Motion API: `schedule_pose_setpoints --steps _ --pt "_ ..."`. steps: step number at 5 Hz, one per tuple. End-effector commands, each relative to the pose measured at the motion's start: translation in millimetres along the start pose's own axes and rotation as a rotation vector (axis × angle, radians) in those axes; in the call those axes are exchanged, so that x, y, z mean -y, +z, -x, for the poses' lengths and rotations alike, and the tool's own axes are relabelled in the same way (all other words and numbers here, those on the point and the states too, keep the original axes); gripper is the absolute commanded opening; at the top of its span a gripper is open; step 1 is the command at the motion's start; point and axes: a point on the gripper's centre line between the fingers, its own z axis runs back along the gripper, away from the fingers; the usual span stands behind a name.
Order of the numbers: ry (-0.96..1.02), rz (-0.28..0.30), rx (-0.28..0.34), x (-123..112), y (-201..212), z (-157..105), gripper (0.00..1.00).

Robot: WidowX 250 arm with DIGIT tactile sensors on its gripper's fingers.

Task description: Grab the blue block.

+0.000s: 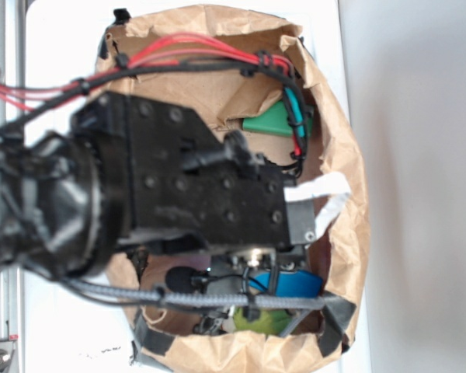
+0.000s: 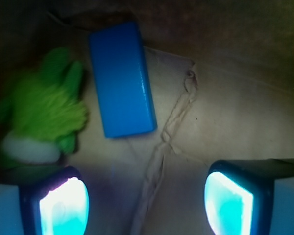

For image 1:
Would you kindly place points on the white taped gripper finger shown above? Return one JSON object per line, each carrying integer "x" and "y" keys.
{"x": 333, "y": 185}

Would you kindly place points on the blue rectangular block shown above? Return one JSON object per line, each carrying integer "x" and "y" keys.
{"x": 300, "y": 284}

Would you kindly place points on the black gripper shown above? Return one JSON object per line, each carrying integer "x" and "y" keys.
{"x": 182, "y": 190}

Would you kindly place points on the brown paper bag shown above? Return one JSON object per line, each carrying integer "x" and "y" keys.
{"x": 221, "y": 98}

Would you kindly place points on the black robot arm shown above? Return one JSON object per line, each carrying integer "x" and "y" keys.
{"x": 55, "y": 215}

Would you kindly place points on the green rectangular block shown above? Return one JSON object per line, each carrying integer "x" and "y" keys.
{"x": 274, "y": 121}

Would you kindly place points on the aluminium frame rail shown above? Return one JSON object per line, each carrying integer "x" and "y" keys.
{"x": 12, "y": 52}

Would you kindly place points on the green plush toy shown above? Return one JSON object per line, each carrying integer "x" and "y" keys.
{"x": 271, "y": 322}

